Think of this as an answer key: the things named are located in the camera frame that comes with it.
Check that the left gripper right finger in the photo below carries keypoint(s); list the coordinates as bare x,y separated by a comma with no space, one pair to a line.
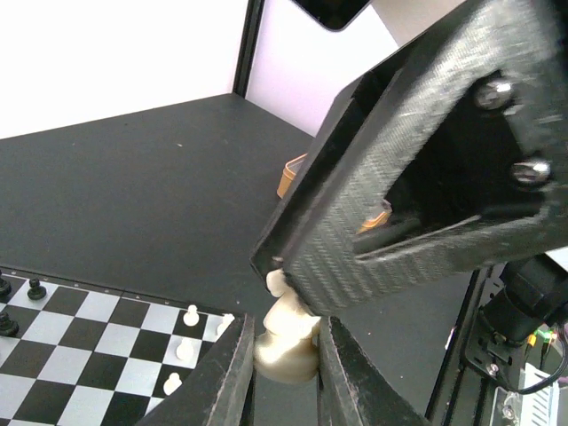
351,391

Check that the black mounting rail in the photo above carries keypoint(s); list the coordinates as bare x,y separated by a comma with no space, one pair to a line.
463,392

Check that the white knight piece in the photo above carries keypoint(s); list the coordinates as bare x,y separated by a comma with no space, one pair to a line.
285,352

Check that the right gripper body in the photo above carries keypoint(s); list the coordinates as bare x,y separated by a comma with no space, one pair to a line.
534,293

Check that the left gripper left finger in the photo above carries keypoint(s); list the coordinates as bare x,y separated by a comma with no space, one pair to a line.
221,389

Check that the black frame post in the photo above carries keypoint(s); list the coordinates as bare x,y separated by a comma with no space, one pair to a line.
249,37

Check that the black chess pieces row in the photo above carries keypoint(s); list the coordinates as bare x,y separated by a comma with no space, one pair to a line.
21,302

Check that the white chess piece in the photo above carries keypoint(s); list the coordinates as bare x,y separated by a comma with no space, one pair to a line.
191,317
185,350

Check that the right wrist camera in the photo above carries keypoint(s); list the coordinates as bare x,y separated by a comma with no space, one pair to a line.
333,15

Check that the white pawn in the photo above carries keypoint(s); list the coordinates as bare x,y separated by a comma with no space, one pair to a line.
171,384

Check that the white chess piece corner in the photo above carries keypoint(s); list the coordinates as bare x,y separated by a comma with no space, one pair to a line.
225,323

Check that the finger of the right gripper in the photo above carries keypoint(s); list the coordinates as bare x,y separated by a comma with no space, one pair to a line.
447,157

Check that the black white chessboard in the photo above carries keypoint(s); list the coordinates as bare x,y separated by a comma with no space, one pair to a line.
96,356

